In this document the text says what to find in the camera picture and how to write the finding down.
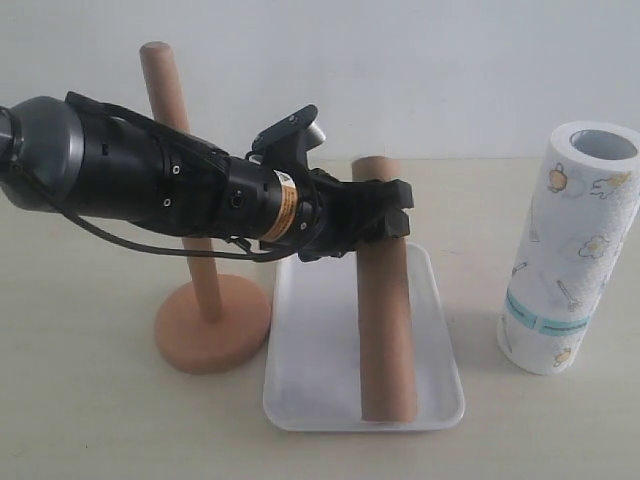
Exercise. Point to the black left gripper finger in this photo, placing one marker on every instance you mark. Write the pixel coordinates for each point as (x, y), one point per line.
(376, 197)
(380, 226)

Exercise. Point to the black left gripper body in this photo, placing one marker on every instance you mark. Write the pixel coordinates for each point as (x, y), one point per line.
(349, 216)

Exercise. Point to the brown cardboard tube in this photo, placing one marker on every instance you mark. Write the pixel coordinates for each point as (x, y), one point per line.
(386, 351)

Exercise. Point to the printed white paper towel roll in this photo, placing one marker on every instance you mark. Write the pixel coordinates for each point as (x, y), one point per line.
(584, 203)

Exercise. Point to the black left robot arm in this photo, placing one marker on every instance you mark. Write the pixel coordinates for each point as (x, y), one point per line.
(85, 160)

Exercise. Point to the wooden paper towel holder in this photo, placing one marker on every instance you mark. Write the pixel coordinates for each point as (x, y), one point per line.
(215, 322)

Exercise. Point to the white rectangular tray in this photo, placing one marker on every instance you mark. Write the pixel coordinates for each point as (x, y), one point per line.
(312, 375)

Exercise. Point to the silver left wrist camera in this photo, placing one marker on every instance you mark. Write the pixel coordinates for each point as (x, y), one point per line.
(285, 144)

